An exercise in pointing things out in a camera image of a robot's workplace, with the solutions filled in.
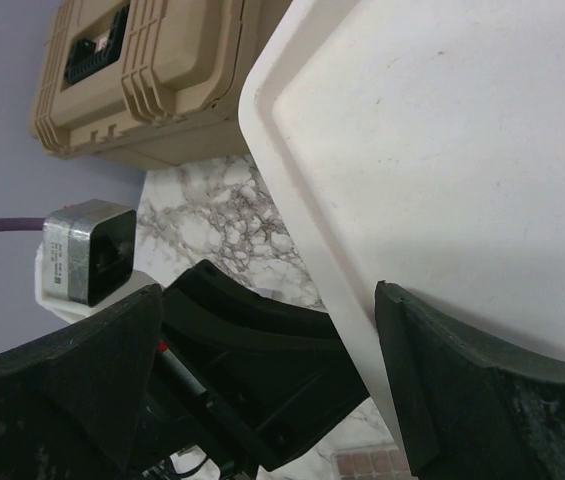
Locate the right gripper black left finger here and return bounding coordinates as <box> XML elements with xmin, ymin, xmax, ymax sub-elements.
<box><xmin>0</xmin><ymin>285</ymin><xmax>163</xmax><ymax>479</ymax></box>

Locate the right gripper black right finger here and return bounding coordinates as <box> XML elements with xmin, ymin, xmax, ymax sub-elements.
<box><xmin>375</xmin><ymin>282</ymin><xmax>565</xmax><ymax>479</ymax></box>

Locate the brown eyeshadow palette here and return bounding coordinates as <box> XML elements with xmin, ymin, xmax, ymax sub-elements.
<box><xmin>332</xmin><ymin>444</ymin><xmax>416</xmax><ymax>480</ymax></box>

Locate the tan plastic toolbox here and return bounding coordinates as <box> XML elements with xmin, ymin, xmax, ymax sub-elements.
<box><xmin>28</xmin><ymin>1</ymin><xmax>289</xmax><ymax>170</ymax></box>

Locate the cream drawer organizer cabinet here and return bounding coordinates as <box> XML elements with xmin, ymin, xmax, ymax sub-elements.
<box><xmin>239</xmin><ymin>1</ymin><xmax>565</xmax><ymax>438</ymax></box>

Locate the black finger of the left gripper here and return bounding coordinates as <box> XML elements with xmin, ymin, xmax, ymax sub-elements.
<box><xmin>162</xmin><ymin>260</ymin><xmax>369</xmax><ymax>460</ymax></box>

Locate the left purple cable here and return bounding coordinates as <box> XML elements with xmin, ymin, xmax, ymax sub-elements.
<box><xmin>0</xmin><ymin>217</ymin><xmax>46</xmax><ymax>237</ymax></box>

